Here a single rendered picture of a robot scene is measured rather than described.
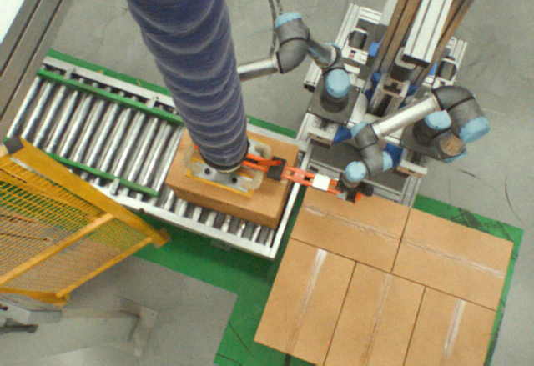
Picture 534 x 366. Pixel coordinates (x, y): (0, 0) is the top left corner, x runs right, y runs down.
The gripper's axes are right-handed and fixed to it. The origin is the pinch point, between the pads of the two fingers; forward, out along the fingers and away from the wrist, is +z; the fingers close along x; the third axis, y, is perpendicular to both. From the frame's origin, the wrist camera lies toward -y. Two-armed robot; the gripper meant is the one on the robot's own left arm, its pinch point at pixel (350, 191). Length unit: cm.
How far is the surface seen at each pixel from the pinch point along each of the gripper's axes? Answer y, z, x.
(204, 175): 68, 11, 13
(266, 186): 39.3, 25.8, 5.1
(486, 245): -85, 66, -13
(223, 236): 56, 61, 33
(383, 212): -25, 66, -12
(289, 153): 33.8, 25.8, -15.2
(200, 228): 70, 61, 33
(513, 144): -103, 120, -100
